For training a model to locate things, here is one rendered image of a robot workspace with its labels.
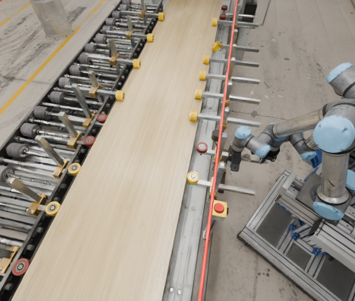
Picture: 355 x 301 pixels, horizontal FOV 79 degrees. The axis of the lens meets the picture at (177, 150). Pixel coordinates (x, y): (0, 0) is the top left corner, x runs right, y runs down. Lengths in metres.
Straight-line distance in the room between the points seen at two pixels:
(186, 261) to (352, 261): 0.89
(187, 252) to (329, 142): 1.07
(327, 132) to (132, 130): 1.24
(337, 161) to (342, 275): 1.48
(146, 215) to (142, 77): 1.28
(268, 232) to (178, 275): 0.95
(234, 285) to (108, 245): 1.26
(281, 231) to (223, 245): 0.53
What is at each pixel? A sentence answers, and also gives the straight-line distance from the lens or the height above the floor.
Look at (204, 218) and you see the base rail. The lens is 1.54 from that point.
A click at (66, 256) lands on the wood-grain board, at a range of 1.41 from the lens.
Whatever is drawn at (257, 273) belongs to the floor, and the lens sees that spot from 2.29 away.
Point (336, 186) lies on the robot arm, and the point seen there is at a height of 1.36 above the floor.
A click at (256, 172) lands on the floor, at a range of 2.62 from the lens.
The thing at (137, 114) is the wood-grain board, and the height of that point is 0.90.
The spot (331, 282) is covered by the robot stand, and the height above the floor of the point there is 0.21.
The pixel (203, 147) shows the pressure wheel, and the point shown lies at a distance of 1.55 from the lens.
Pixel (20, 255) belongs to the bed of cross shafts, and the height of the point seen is 0.83.
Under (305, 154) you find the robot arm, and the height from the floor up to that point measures 1.14.
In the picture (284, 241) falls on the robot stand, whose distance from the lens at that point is 2.18.
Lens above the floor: 2.17
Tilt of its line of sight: 56 degrees down
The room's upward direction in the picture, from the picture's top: straight up
